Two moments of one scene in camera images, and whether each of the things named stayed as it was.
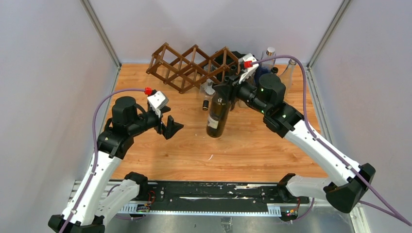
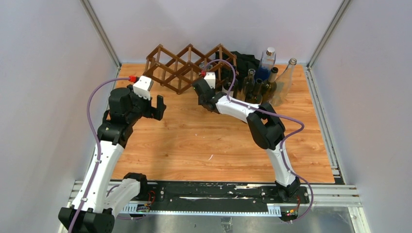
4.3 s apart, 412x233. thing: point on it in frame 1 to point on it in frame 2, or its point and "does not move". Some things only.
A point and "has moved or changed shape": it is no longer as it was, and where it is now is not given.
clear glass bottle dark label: [286, 77] does not move
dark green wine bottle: [218, 113] has moved or changed shape
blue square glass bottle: [266, 67] does not move
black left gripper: [171, 127] to [151, 112]
